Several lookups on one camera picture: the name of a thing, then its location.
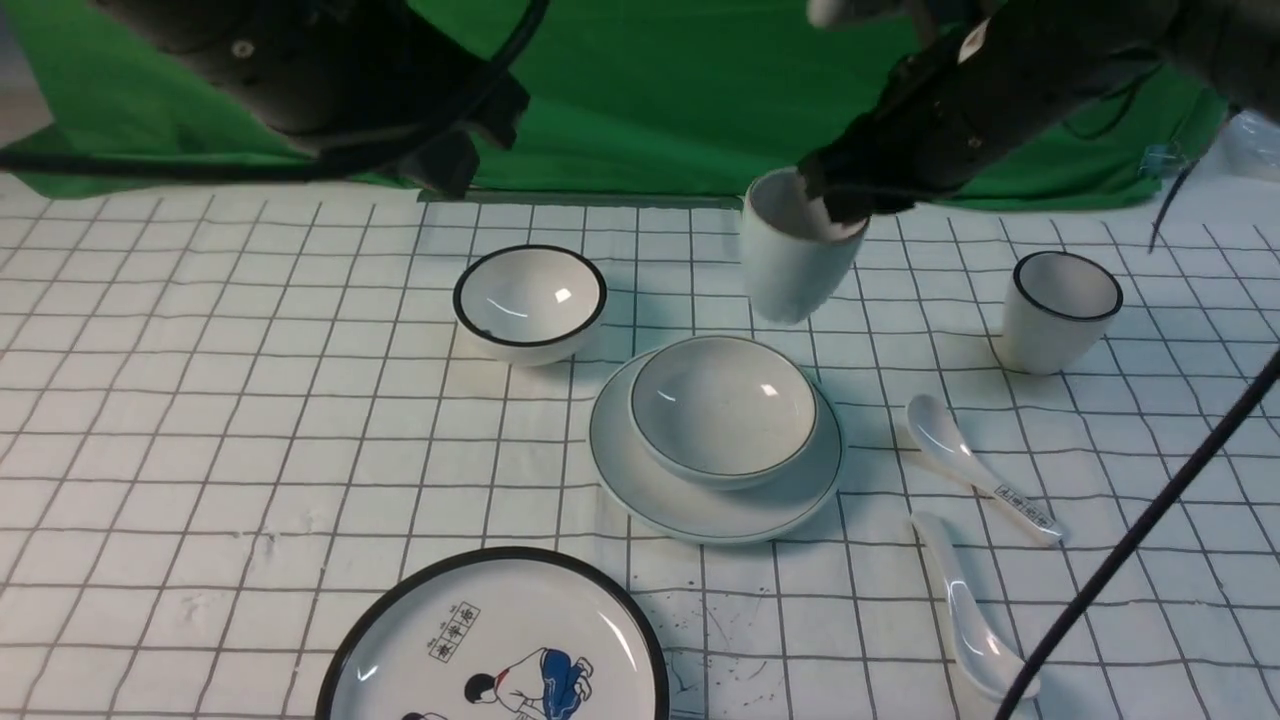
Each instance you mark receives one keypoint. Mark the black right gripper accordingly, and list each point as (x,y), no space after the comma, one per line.
(953,110)

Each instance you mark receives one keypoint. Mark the pale green cup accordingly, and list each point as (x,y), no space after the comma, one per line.
(792,255)

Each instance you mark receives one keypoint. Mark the pale green shallow bowl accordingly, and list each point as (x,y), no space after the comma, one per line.
(721,411)

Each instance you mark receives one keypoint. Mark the plain white ceramic spoon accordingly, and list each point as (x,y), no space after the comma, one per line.
(981,653)

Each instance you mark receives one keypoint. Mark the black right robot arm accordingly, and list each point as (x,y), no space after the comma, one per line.
(1229,46)

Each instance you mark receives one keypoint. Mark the metal clip on backdrop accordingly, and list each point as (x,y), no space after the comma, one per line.
(1162,160)

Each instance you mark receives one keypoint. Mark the white cup black rim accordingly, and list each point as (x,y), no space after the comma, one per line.
(1058,305)

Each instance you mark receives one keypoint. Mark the clear plastic wrap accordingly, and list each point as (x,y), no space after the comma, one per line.
(1252,146)

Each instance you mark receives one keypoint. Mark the white spoon with lettering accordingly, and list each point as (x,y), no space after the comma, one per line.
(937,435)

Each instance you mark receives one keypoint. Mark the green backdrop cloth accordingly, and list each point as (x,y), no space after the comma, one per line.
(649,97)

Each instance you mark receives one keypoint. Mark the pale green plate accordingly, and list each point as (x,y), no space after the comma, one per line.
(697,514)

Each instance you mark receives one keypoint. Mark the white bowl black rim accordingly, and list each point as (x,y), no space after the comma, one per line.
(530,305)

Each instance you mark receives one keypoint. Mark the black-rimmed illustrated plate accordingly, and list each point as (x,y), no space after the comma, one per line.
(503,633)

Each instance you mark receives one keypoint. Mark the white black-grid tablecloth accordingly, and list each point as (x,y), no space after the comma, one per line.
(232,419)

